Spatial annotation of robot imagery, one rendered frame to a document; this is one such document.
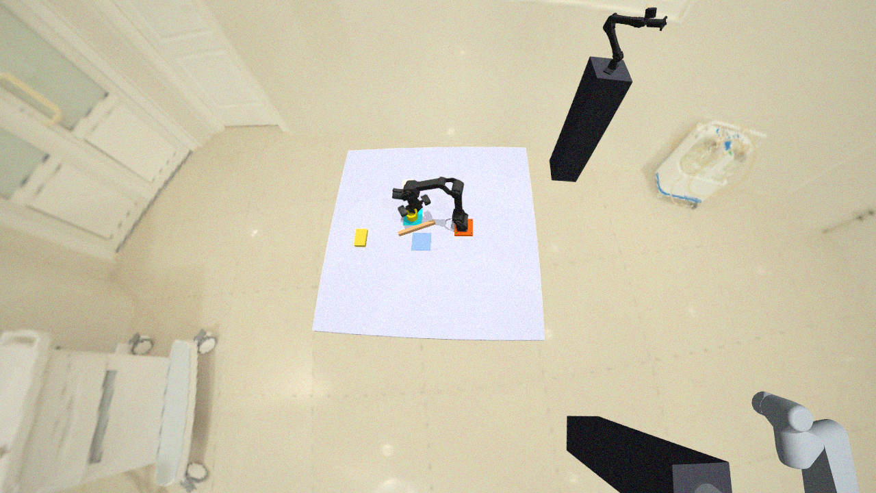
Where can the orange flat bar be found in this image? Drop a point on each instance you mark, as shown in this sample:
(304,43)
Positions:
(416,227)

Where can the yellow rectangular block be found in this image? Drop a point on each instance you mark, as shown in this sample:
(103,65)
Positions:
(360,237)

